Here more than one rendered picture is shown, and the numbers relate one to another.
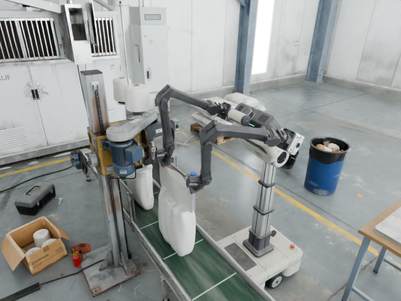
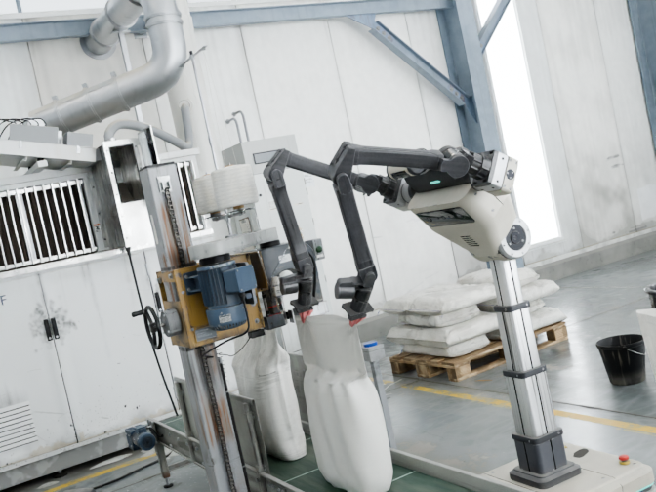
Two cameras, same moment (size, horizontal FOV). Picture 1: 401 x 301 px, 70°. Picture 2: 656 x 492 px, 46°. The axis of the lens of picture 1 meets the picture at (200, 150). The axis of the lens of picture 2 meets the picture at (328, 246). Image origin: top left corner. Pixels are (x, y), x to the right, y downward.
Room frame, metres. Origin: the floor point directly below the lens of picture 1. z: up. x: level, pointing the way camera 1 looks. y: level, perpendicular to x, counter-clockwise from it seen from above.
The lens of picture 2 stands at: (-1.14, -0.24, 1.47)
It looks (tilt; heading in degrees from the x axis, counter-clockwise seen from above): 3 degrees down; 7
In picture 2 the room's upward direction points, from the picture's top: 12 degrees counter-clockwise
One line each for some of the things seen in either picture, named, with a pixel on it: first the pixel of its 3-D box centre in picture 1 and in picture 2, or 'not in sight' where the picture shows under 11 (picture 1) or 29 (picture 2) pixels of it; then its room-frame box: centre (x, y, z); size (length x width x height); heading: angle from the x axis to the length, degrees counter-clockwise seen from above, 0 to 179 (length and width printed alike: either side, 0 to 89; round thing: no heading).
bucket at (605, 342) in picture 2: (287, 158); (624, 360); (3.83, -1.32, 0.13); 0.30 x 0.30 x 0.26
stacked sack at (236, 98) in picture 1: (240, 100); (495, 279); (5.43, -0.78, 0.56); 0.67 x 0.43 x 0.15; 36
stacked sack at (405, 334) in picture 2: (209, 114); (430, 326); (5.19, -0.17, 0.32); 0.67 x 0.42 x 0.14; 129
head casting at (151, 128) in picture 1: (153, 132); (277, 273); (2.20, 0.40, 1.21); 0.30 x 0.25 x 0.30; 36
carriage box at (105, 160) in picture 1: (115, 146); (209, 300); (1.97, 0.66, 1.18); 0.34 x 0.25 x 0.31; 126
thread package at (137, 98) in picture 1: (137, 97); (234, 186); (1.85, 0.43, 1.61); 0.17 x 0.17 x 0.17
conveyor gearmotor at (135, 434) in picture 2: (78, 160); (143, 435); (3.24, 1.59, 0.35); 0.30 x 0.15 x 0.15; 36
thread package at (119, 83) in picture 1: (122, 89); (211, 193); (2.06, 0.58, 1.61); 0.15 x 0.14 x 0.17; 36
